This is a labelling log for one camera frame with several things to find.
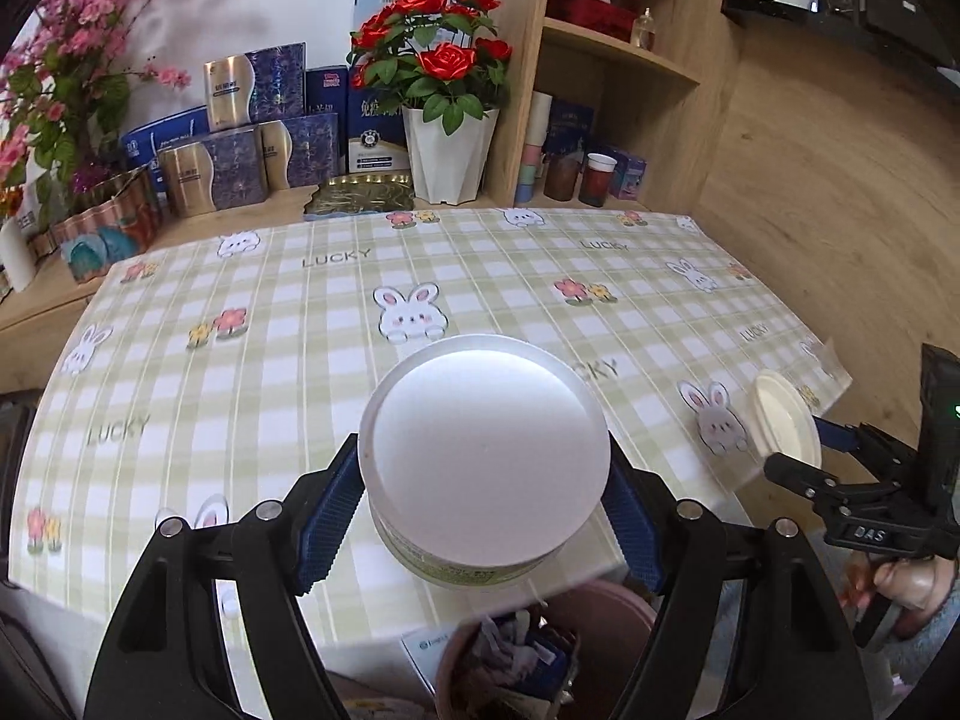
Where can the corrugated gift basket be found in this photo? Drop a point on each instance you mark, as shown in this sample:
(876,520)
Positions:
(105,225)

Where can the stack of blue gift boxes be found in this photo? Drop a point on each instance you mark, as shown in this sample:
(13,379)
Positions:
(247,135)

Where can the black ledge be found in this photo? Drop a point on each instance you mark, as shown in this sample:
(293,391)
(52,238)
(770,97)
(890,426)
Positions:
(885,15)

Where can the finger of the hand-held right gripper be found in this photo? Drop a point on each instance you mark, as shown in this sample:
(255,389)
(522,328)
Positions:
(836,435)
(795,474)

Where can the red basket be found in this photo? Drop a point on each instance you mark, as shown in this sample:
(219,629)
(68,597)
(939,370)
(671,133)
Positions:
(592,4)

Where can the light purple carton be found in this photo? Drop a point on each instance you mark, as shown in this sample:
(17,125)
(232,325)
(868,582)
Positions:
(630,172)

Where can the cream bowl lid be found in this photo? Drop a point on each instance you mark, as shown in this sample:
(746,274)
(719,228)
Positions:
(784,420)

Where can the white paper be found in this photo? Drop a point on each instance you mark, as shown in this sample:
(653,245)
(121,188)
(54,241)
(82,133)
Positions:
(510,645)

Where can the wooden shelf unit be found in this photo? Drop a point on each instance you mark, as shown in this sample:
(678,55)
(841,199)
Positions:
(600,52)

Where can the gold tray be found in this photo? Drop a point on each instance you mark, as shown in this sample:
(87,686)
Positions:
(360,195)

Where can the small glass bottle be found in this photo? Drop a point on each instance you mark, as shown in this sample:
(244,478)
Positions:
(643,28)

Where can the person's right hand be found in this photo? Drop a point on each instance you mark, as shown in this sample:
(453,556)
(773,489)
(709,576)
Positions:
(911,585)

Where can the orange flowers white vase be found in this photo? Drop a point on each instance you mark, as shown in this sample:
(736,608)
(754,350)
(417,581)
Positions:
(15,255)

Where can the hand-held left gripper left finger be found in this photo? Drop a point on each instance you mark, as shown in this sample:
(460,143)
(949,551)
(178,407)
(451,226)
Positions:
(330,517)

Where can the blue box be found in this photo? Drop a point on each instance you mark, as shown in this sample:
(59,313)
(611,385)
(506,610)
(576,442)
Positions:
(547,652)

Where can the brown round trash bin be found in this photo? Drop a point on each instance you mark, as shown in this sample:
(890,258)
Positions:
(600,607)

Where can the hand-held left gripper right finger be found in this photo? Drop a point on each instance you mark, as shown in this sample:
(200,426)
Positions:
(634,525)

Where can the green checked bunny tablecloth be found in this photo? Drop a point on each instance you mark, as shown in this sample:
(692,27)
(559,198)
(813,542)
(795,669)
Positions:
(225,390)

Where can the red jar with white lid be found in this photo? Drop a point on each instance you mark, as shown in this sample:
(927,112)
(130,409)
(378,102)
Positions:
(598,180)

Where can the dark blue carton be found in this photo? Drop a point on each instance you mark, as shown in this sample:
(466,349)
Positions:
(570,124)

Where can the white paper carton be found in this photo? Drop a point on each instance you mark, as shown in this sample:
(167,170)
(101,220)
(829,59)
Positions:
(424,652)

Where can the pink blossom plant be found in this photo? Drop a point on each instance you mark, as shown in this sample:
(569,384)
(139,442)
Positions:
(67,52)

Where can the red rose plant white pot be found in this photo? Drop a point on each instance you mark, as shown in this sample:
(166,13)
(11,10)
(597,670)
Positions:
(435,52)

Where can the brown jar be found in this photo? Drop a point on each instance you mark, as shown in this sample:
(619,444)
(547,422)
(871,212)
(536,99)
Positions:
(562,176)

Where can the cream paper bowl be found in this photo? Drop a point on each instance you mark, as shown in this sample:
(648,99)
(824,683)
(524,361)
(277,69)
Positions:
(484,450)

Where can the pastel paper cup stack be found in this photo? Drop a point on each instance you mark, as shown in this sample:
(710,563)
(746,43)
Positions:
(536,142)

